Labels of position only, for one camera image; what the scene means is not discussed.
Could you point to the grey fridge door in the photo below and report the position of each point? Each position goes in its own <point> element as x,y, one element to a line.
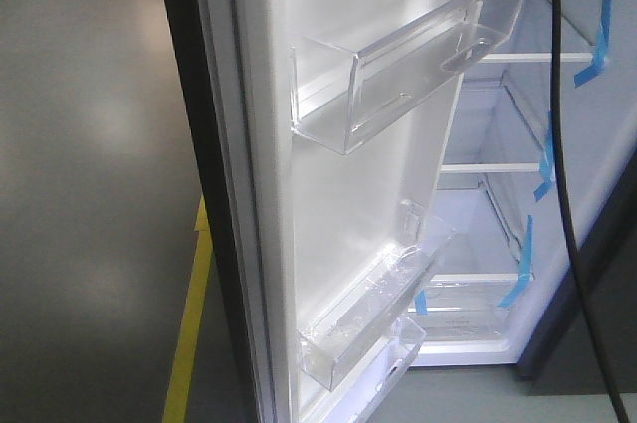
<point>293,222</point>

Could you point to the clear fridge crisper drawer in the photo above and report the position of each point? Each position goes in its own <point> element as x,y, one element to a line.
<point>467,306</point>

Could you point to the clear upper door bin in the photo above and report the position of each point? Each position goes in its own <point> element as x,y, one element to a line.
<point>360,65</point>

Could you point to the clear door bin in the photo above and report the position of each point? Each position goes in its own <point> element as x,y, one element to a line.
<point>362,391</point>
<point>360,65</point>
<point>337,339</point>

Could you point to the clear middle door bin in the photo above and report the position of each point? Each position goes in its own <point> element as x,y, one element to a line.
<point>337,339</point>

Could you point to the clear lower door bin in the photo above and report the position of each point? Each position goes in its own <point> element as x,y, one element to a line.
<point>362,391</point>

